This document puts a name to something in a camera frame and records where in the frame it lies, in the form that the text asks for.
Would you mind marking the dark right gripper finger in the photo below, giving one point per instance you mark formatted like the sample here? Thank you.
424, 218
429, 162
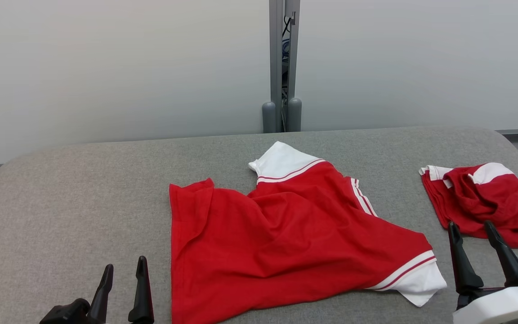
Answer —
508, 265
463, 270

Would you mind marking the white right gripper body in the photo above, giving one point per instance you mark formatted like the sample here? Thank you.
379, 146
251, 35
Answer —
497, 306

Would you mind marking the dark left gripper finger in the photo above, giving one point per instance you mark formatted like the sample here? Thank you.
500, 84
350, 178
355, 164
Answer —
142, 306
102, 301

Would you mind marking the red jersey with white sleeves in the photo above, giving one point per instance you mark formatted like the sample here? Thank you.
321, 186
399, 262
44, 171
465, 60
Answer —
286, 243

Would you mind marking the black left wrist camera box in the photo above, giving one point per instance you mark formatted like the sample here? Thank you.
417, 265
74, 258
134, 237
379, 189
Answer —
68, 312

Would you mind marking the grey cylinder post foot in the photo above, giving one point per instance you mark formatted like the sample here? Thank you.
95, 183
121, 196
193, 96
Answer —
294, 114
269, 118

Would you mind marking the grey metal partition post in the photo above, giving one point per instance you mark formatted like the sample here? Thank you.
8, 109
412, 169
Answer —
275, 45
294, 54

